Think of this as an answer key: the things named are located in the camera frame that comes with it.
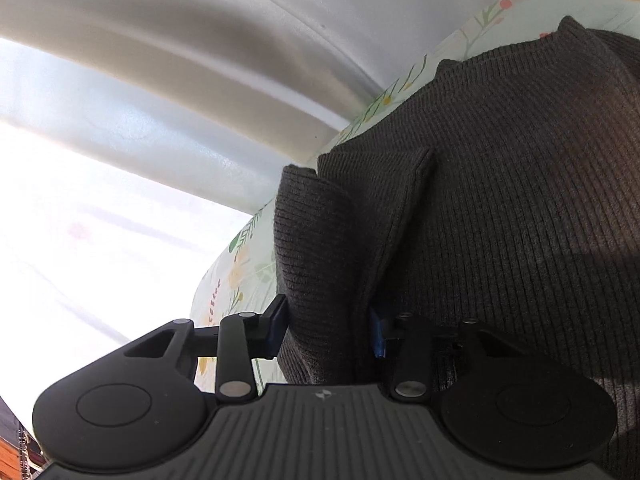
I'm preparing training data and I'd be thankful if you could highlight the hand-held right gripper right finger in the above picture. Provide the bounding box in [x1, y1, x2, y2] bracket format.
[369, 307, 523, 402]

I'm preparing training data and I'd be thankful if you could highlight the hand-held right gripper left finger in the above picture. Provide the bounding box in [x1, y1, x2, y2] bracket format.
[122, 294, 290, 404]

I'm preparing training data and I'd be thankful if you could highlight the grey ribbed knit sweater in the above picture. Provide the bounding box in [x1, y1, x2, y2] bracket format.
[272, 16, 640, 480]

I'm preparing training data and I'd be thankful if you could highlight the floral printed bedsheet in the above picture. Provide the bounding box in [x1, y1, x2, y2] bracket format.
[189, 0, 640, 397]

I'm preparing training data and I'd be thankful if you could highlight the white curtain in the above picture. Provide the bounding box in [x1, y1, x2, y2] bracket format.
[0, 0, 546, 406]

